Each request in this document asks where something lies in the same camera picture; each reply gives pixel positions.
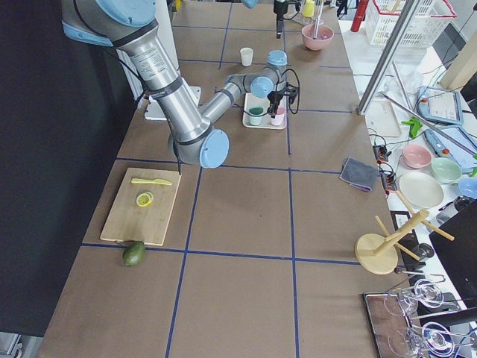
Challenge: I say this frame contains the cream bowl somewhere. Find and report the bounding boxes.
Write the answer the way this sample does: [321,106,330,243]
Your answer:
[398,172,444,209]

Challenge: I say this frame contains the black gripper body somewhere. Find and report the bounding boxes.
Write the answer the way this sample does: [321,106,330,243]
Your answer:
[267,89,285,107]
[274,0,288,21]

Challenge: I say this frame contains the wooden cutting board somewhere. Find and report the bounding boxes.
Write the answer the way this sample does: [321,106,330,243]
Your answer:
[100,168,181,246]

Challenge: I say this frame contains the long metal reacher grabber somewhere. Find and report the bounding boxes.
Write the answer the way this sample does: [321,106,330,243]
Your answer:
[379,59,477,154]

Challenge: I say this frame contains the aluminium frame post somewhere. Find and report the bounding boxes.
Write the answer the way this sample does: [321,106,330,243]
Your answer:
[357,1,433,115]

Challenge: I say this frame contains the pink cup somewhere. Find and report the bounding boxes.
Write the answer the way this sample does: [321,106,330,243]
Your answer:
[271,107,286,127]

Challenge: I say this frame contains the pink bowl with ice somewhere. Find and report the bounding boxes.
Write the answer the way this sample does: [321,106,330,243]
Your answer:
[301,24,335,51]

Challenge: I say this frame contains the cream cup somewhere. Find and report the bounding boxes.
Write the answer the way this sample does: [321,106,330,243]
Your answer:
[240,47,253,66]

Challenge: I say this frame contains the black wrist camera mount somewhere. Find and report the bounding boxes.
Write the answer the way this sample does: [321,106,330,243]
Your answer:
[283,83,300,106]

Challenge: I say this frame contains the dark green avocado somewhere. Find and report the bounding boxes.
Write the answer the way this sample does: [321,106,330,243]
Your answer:
[122,242,145,266]

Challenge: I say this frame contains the red cylinder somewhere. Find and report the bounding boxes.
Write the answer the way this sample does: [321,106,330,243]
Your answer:
[350,0,369,32]

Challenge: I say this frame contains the wooden stand round base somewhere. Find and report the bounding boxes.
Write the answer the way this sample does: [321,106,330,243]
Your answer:
[355,191,455,274]

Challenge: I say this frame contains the cream rabbit tray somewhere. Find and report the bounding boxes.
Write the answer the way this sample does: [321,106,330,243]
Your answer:
[242,93,288,130]

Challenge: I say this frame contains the blue bowl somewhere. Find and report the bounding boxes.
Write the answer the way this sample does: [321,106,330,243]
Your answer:
[458,178,477,199]

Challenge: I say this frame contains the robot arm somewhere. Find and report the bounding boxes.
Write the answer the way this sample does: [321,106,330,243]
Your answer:
[241,0,288,39]
[61,1,288,168]

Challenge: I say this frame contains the white perforated basket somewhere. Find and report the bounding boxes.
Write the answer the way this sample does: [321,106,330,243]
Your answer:
[363,0,458,49]

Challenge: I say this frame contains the black tray with glasses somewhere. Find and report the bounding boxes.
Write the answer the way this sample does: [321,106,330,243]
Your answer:
[362,279,476,357]

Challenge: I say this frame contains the pink bowl on side table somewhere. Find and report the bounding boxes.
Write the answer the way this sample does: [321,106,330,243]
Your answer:
[402,144,432,169]

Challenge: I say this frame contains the green bowl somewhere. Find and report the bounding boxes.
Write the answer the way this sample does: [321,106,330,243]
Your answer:
[431,157,462,183]

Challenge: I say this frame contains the yellow cup on rack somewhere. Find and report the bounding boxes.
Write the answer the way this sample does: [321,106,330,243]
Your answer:
[302,0,315,18]

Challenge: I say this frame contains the far teach pendant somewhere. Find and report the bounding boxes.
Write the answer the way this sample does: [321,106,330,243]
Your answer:
[417,86,464,125]

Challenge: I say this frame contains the yellow-green plastic knife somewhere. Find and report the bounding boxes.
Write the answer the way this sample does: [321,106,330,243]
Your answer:
[130,178,172,186]

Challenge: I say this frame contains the grey folded cloth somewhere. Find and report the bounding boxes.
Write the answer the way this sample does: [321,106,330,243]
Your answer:
[338,157,379,192]

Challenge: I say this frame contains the spare cream tray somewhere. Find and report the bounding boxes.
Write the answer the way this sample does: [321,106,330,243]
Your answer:
[365,98,401,138]

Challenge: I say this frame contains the green cup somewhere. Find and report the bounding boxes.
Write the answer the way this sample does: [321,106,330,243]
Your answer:
[248,107,264,126]

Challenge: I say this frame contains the near teach pendant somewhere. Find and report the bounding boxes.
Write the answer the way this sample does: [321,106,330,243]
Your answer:
[424,125,476,174]

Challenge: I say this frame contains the yellow lemon slices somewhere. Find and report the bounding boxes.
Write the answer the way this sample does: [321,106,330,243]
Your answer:
[136,191,154,207]

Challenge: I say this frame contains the teach pendant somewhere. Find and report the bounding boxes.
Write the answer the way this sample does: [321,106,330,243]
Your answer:
[424,125,476,174]
[417,86,464,125]

